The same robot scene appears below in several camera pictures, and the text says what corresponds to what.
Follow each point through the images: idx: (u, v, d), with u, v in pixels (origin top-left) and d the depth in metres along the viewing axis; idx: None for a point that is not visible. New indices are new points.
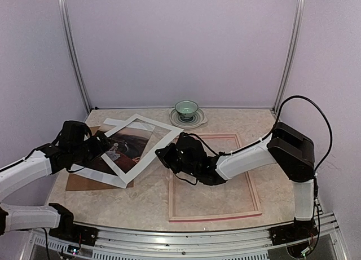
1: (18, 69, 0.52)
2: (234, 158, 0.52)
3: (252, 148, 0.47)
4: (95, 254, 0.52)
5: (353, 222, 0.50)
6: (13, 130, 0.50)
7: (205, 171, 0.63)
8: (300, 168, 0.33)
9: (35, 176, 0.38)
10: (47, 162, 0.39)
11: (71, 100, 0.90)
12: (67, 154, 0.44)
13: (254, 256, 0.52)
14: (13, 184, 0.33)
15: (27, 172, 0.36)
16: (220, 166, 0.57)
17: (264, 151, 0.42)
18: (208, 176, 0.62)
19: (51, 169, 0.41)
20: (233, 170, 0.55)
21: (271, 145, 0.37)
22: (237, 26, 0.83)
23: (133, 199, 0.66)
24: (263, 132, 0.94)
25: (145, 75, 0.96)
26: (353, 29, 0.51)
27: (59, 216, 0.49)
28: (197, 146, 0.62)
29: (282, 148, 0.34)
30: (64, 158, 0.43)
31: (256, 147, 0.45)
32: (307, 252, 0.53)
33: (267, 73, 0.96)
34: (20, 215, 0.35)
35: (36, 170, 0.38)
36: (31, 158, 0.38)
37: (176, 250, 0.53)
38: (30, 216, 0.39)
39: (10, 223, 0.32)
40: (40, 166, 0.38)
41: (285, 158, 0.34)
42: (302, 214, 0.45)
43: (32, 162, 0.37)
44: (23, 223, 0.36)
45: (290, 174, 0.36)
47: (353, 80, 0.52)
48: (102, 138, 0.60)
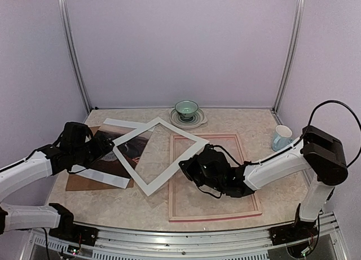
1: (19, 69, 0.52)
2: (264, 168, 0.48)
3: (282, 155, 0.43)
4: (95, 254, 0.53)
5: (353, 222, 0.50)
6: (13, 130, 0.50)
7: (232, 183, 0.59)
8: (335, 172, 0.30)
9: (35, 176, 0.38)
10: (48, 163, 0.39)
11: (71, 100, 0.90)
12: (67, 157, 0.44)
13: (254, 256, 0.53)
14: (12, 184, 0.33)
15: (27, 172, 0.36)
16: (249, 176, 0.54)
17: (297, 158, 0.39)
18: (236, 188, 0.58)
19: (52, 171, 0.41)
20: (263, 179, 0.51)
21: (303, 151, 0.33)
22: (237, 26, 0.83)
23: (133, 199, 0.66)
24: (263, 132, 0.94)
25: (145, 75, 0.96)
26: (353, 29, 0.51)
27: (59, 216, 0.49)
28: (221, 161, 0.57)
29: (317, 153, 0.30)
30: (64, 159, 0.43)
31: (287, 154, 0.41)
32: (307, 252, 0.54)
33: (267, 73, 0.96)
34: (19, 215, 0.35)
35: (37, 171, 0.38)
36: (31, 159, 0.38)
37: (176, 250, 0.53)
38: (30, 216, 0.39)
39: (10, 222, 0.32)
40: (40, 167, 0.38)
41: (318, 163, 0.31)
42: (308, 215, 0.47)
43: (32, 162, 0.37)
44: (23, 222, 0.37)
45: (324, 178, 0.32)
47: (353, 80, 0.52)
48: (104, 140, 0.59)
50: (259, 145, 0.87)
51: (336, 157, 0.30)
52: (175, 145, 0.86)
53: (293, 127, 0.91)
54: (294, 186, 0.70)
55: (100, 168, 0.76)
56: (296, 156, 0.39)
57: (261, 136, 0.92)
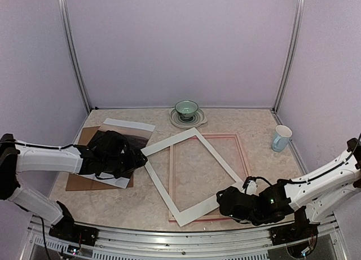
1: (19, 69, 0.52)
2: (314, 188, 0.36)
3: (333, 172, 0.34)
4: (95, 254, 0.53)
5: (355, 222, 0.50)
6: (12, 130, 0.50)
7: (268, 209, 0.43)
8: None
9: (61, 167, 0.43)
10: (79, 162, 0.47)
11: (71, 100, 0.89)
12: (96, 162, 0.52)
13: (254, 256, 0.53)
14: (42, 162, 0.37)
15: (54, 159, 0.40)
16: (292, 200, 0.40)
17: (353, 176, 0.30)
18: (275, 213, 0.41)
19: (79, 169, 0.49)
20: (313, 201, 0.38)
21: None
22: (237, 26, 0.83)
23: (133, 199, 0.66)
24: (263, 131, 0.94)
25: (145, 74, 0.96)
26: (353, 29, 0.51)
27: (61, 217, 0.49)
28: (240, 197, 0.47)
29: None
30: (94, 164, 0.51)
31: (340, 171, 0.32)
32: (307, 252, 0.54)
33: (268, 73, 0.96)
34: (26, 194, 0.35)
35: (66, 162, 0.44)
36: (66, 151, 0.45)
37: (176, 250, 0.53)
38: (34, 202, 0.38)
39: (17, 197, 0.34)
40: (68, 160, 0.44)
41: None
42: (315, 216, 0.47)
43: (67, 154, 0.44)
44: (30, 203, 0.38)
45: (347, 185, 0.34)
47: (354, 80, 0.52)
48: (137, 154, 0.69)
50: (259, 145, 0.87)
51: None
52: (174, 145, 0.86)
53: (293, 127, 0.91)
54: None
55: None
56: (351, 173, 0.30)
57: (261, 136, 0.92)
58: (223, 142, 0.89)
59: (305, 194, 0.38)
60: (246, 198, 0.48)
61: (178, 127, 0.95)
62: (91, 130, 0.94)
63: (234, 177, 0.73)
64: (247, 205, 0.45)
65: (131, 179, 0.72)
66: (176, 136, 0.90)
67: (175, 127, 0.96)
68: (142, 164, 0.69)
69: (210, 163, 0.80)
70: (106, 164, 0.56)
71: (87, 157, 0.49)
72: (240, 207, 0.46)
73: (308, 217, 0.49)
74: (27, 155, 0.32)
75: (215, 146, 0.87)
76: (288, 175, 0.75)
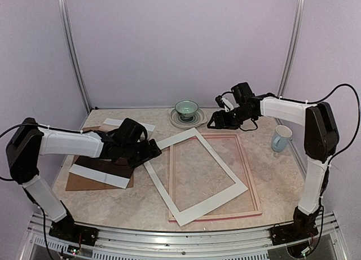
1: (19, 69, 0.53)
2: (277, 105, 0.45)
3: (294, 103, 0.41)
4: (95, 254, 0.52)
5: (354, 222, 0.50)
6: (11, 131, 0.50)
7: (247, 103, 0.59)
8: (322, 148, 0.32)
9: (83, 151, 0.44)
10: (99, 146, 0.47)
11: (71, 100, 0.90)
12: (116, 147, 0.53)
13: (254, 256, 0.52)
14: (64, 145, 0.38)
15: (75, 143, 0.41)
16: (263, 101, 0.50)
17: (296, 111, 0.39)
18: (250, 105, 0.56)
19: (99, 153, 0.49)
20: (268, 111, 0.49)
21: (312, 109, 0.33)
22: (237, 27, 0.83)
23: (133, 199, 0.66)
24: (263, 131, 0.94)
25: (145, 74, 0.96)
26: (353, 29, 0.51)
27: (64, 216, 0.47)
28: (246, 88, 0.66)
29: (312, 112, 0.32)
30: (114, 149, 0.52)
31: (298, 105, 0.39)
32: (307, 252, 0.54)
33: (267, 74, 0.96)
34: (40, 184, 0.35)
35: (87, 146, 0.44)
36: (87, 136, 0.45)
37: (176, 250, 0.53)
38: (44, 194, 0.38)
39: (32, 184, 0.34)
40: (88, 144, 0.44)
41: (307, 115, 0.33)
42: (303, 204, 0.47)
43: (88, 138, 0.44)
44: (40, 194, 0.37)
45: (312, 155, 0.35)
47: (352, 82, 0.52)
48: (152, 144, 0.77)
50: (259, 145, 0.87)
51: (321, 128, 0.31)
52: (175, 145, 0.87)
53: (292, 127, 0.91)
54: (294, 186, 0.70)
55: (100, 168, 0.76)
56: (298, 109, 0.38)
57: (261, 136, 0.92)
58: (223, 142, 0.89)
59: (269, 102, 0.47)
60: (247, 92, 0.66)
61: (177, 127, 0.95)
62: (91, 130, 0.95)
63: (234, 176, 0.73)
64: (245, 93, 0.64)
65: (131, 179, 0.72)
66: (175, 136, 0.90)
67: (175, 127, 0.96)
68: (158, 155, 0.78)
69: (210, 162, 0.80)
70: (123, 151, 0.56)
71: (107, 141, 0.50)
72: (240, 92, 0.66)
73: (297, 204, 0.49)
74: (48, 139, 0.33)
75: (215, 147, 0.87)
76: (288, 175, 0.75)
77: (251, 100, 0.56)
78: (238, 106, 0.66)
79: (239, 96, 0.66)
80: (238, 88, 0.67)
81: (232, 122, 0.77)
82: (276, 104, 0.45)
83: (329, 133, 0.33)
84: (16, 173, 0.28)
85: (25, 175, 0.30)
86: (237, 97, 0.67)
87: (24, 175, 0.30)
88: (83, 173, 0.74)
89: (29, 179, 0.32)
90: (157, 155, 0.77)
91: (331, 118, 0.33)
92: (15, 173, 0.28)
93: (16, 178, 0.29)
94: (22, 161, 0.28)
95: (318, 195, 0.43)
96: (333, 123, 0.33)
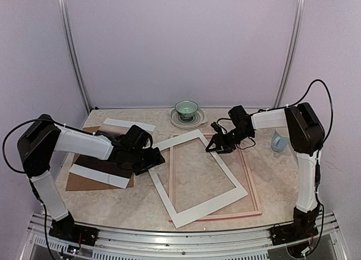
1: (19, 70, 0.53)
2: (265, 116, 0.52)
3: (276, 110, 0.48)
4: (95, 254, 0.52)
5: (353, 222, 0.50)
6: (13, 132, 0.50)
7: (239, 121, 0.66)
8: (306, 141, 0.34)
9: (95, 153, 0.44)
10: (108, 150, 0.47)
11: (71, 100, 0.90)
12: (123, 152, 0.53)
13: (254, 256, 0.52)
14: (78, 144, 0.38)
15: (88, 143, 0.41)
16: (254, 115, 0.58)
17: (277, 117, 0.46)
18: (242, 123, 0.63)
19: (107, 156, 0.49)
20: (259, 123, 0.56)
21: (290, 109, 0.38)
22: (236, 27, 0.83)
23: (134, 199, 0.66)
24: (263, 131, 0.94)
25: (145, 74, 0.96)
26: (352, 29, 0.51)
27: (66, 215, 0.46)
28: (240, 109, 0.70)
29: (290, 110, 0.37)
30: (122, 154, 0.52)
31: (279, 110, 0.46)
32: (307, 252, 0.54)
33: (267, 74, 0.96)
34: (49, 180, 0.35)
35: (98, 148, 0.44)
36: (99, 138, 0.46)
37: (176, 250, 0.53)
38: (49, 192, 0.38)
39: (43, 179, 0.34)
40: (100, 146, 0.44)
41: (289, 114, 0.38)
42: (302, 203, 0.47)
43: (100, 140, 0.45)
44: (45, 190, 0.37)
45: (299, 149, 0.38)
47: (351, 82, 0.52)
48: (156, 153, 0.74)
50: (259, 145, 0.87)
51: (302, 123, 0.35)
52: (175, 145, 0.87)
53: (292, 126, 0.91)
54: (294, 186, 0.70)
55: (100, 168, 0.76)
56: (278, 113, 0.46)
57: (260, 136, 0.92)
58: None
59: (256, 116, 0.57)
60: (242, 111, 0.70)
61: (178, 127, 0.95)
62: (91, 130, 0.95)
63: (234, 176, 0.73)
64: (239, 113, 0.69)
65: (131, 179, 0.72)
66: (179, 136, 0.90)
67: (175, 127, 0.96)
68: (161, 162, 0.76)
69: (210, 162, 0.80)
70: (130, 155, 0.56)
71: (116, 145, 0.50)
72: (234, 114, 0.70)
73: (296, 204, 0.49)
74: (65, 135, 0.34)
75: None
76: (288, 175, 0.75)
77: (244, 118, 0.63)
78: (236, 126, 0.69)
79: (234, 117, 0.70)
80: (233, 110, 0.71)
81: (232, 142, 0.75)
82: (263, 115, 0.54)
83: (312, 128, 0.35)
84: (29, 166, 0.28)
85: (38, 168, 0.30)
86: (234, 119, 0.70)
87: (36, 169, 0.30)
88: (82, 172, 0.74)
89: (40, 173, 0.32)
90: (160, 162, 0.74)
91: (313, 114, 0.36)
92: (29, 165, 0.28)
93: (27, 171, 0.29)
94: (38, 154, 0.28)
95: (313, 193, 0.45)
96: (315, 120, 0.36)
